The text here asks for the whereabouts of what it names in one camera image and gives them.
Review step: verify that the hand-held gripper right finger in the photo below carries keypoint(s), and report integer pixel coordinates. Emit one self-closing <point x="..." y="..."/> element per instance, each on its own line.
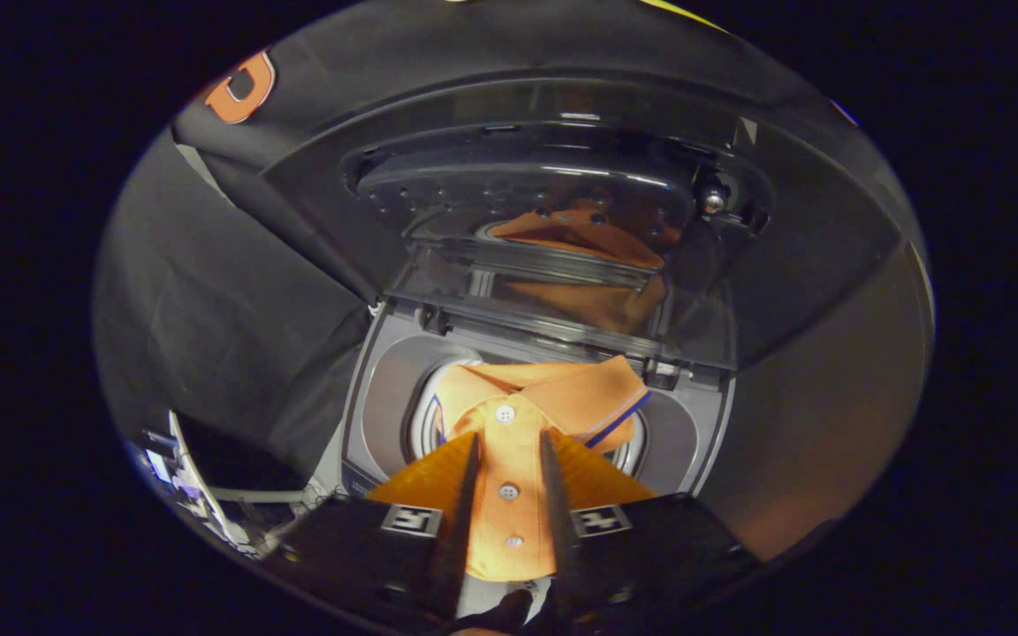
<point x="560" y="521"/>

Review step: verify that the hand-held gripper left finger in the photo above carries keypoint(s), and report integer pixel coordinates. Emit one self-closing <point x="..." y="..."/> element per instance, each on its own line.
<point x="460" y="530"/>

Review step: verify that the orange polo shirt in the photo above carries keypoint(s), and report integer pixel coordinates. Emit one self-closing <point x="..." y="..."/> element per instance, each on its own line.
<point x="509" y="442"/>

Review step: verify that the dark grey washing machine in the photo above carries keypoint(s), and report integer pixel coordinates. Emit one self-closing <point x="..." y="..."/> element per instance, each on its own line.
<point x="544" y="106"/>

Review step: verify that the dark board with white edge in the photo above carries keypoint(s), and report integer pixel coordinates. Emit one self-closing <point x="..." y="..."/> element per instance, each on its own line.
<point x="226" y="459"/>

